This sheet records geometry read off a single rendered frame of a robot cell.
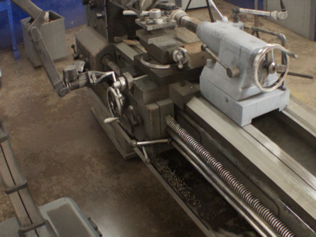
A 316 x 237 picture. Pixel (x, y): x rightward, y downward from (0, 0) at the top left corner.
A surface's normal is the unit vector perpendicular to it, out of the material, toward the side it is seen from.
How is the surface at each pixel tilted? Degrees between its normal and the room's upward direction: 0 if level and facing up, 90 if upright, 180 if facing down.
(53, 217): 0
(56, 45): 90
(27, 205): 90
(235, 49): 82
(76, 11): 90
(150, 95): 90
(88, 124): 0
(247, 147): 36
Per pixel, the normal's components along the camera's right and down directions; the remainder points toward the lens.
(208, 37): -0.88, 0.22
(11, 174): 0.57, 0.43
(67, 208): -0.04, -0.84
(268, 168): -0.55, -0.51
